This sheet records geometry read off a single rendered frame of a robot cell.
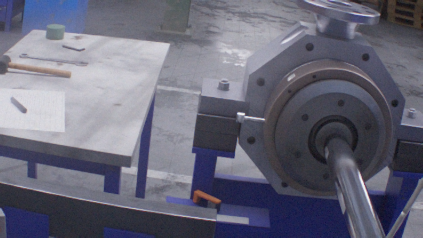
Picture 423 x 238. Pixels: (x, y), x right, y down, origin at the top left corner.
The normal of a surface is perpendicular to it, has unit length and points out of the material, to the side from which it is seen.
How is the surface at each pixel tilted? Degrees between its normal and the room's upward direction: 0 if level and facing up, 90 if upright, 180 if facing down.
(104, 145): 0
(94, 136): 0
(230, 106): 90
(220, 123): 90
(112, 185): 90
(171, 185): 0
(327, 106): 90
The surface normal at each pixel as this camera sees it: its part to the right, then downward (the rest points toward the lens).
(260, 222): 0.14, -0.94
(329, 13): -0.38, 0.24
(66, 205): -0.02, 0.31
